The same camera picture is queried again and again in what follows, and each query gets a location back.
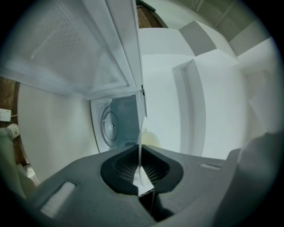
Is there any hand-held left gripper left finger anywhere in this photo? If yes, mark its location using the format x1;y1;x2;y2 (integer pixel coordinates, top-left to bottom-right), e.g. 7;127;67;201
28;143;156;227

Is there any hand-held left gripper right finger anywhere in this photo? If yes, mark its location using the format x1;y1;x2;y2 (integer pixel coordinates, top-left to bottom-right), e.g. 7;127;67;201
141;143;245;227

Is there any white plate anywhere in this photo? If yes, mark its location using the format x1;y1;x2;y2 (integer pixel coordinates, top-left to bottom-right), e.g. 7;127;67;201
132;114;154;197

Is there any yellow food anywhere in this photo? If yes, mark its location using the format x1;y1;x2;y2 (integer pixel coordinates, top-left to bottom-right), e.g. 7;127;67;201
142;127;162;148

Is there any white microwave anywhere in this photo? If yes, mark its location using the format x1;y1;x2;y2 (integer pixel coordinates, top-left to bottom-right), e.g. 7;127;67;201
0;0;148;155

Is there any glass microwave turntable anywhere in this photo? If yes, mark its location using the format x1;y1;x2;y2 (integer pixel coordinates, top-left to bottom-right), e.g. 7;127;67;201
100;104;122;148

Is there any white perforated clog shoe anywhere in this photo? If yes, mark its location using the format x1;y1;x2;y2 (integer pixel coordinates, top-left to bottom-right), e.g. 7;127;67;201
21;163;37;179
7;123;21;140

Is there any white cabinet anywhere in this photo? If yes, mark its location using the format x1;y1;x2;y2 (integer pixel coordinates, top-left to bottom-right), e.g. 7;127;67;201
17;82;100;183

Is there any white power strip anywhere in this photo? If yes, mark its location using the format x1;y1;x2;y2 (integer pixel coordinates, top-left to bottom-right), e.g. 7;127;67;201
0;108;12;122

